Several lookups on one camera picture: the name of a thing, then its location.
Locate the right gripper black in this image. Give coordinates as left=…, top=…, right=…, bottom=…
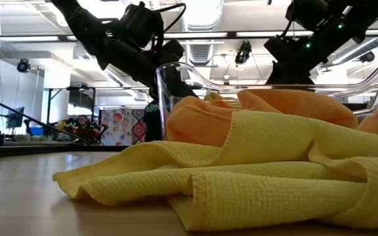
left=263, top=34, right=328, bottom=85

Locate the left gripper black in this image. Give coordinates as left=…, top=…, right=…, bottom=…
left=105, top=37, right=199, bottom=100

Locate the clear plastic basket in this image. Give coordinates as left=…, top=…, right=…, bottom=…
left=156, top=60, right=378, bottom=148

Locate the person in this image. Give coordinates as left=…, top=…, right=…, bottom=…
left=142, top=100, right=164, bottom=142
left=72, top=114, right=95, bottom=142

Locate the black overhead light bar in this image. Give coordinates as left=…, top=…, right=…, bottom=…
left=0, top=29, right=378, bottom=43

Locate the colourful patchwork quilt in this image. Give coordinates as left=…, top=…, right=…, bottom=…
left=131, top=108, right=146, bottom=145

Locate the white floral print cloth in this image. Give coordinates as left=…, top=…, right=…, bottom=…
left=99, top=107, right=133, bottom=147

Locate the black computer monitor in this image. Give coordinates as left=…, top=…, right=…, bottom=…
left=6, top=106, right=26, bottom=129

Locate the ribbed silver ventilation duct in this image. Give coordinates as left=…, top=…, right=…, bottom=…
left=178, top=0, right=225, bottom=68

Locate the white rectangular air duct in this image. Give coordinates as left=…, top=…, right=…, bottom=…
left=72, top=44, right=127, bottom=89

